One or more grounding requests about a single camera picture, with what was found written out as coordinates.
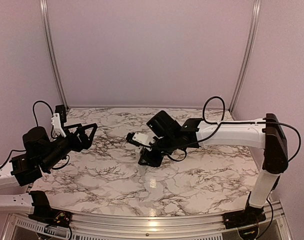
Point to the aluminium frame post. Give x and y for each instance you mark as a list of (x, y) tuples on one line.
[(51, 52), (253, 29)]

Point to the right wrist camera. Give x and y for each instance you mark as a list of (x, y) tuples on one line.
[(140, 139)]

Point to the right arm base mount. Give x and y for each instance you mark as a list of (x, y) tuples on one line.
[(240, 218)]

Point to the right aluminium frame post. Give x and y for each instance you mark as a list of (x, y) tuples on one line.
[(253, 29)]

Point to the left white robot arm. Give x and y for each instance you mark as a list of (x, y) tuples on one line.
[(41, 155)]

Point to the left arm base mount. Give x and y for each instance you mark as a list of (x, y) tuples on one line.
[(44, 213)]

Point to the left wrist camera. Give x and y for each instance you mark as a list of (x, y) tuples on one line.
[(59, 117)]

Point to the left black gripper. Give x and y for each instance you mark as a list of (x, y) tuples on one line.
[(84, 142)]

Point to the left aluminium frame post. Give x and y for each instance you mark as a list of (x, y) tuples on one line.
[(51, 52)]

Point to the front aluminium rail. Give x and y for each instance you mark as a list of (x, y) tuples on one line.
[(215, 226)]

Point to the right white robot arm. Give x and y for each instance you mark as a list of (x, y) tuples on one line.
[(263, 133)]

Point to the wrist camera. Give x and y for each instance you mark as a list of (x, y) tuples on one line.
[(140, 139), (59, 117)]

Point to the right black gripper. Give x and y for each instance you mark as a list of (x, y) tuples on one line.
[(152, 161)]

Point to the white remote control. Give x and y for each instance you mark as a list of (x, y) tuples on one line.
[(139, 152)]

